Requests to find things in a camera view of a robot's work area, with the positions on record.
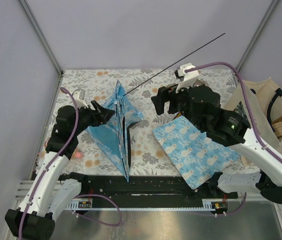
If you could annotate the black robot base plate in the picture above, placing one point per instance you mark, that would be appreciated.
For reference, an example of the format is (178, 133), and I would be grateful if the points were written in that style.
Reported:
(110, 187)

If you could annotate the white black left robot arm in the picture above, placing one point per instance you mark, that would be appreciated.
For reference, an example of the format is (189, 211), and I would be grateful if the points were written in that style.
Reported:
(36, 215)

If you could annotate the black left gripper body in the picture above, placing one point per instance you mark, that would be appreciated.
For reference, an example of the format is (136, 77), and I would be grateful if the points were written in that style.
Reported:
(87, 117)

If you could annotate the pink pet toy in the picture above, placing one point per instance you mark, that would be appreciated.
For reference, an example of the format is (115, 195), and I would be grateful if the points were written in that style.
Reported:
(78, 154)

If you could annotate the white slotted cable duct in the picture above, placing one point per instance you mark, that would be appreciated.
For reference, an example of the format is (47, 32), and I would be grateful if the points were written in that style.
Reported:
(143, 203)

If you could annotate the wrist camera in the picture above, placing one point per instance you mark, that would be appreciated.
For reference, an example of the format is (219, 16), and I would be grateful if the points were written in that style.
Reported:
(79, 97)
(187, 79)

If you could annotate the beige canvas tote bag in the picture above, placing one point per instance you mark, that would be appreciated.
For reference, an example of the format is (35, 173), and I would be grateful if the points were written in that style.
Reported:
(265, 101)

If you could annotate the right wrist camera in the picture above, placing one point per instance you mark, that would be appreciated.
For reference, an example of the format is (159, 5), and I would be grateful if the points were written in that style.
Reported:
(187, 79)

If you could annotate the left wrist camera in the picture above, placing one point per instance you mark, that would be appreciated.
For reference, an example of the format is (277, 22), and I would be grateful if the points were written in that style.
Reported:
(79, 97)

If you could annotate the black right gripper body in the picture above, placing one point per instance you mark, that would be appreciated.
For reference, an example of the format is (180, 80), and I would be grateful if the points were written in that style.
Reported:
(179, 101)

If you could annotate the floral white tablecloth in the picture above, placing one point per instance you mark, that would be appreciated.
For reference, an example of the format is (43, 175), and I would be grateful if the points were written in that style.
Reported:
(147, 156)

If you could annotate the blue snowman pet tent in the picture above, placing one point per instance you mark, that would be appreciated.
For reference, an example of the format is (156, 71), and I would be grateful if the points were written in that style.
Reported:
(108, 137)

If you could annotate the blue snowman tent mat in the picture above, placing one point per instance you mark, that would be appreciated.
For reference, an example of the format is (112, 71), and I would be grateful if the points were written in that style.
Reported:
(195, 155)

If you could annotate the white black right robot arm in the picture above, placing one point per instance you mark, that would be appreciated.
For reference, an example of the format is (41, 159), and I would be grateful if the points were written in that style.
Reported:
(202, 108)

